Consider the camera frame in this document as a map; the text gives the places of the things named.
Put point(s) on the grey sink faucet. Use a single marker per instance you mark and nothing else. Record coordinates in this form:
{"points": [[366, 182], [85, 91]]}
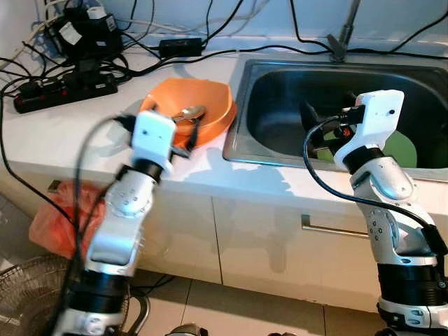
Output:
{"points": [[337, 47]]}

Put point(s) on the red plastic bag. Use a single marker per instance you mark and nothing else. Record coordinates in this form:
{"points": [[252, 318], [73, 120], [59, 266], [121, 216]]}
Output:
{"points": [[59, 224]]}

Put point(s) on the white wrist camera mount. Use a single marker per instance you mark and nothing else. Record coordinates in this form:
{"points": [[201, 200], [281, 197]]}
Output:
{"points": [[374, 115], [150, 136]]}

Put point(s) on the black power strip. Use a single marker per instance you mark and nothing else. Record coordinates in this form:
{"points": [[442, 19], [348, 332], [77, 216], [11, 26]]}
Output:
{"points": [[63, 91]]}

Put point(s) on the green round plate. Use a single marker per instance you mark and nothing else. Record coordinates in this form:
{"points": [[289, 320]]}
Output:
{"points": [[402, 150]]}

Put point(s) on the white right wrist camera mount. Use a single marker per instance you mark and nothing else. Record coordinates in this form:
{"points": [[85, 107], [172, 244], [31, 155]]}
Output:
{"points": [[374, 115]]}

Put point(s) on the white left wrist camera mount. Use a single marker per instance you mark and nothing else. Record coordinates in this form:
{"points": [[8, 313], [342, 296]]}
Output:
{"points": [[150, 136]]}

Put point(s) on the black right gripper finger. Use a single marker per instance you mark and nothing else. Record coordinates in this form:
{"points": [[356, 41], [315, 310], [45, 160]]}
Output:
{"points": [[311, 120]]}

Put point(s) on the black charger box white label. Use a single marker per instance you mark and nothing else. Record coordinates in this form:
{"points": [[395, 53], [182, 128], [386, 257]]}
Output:
{"points": [[84, 35]]}

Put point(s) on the stainless steel sink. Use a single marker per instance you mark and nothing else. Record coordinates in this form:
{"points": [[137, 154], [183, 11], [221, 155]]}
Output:
{"points": [[273, 105]]}

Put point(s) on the metal spoon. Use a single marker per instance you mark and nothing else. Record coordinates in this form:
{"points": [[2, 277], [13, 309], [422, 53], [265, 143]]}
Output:
{"points": [[190, 112]]}

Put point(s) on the orange plastic bowl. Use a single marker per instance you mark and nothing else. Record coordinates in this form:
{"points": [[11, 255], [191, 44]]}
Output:
{"points": [[210, 98]]}

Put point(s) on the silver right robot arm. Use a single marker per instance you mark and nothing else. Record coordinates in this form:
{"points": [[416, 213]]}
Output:
{"points": [[381, 178]]}

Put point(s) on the white kitchen base cabinet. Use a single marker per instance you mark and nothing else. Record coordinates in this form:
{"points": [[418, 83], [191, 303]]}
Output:
{"points": [[259, 238]]}

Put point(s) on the grey floor fan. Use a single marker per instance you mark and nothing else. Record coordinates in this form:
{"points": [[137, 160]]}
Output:
{"points": [[28, 294]]}

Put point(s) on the black power adapter brick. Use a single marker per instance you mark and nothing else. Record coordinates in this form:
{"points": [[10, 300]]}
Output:
{"points": [[180, 47]]}

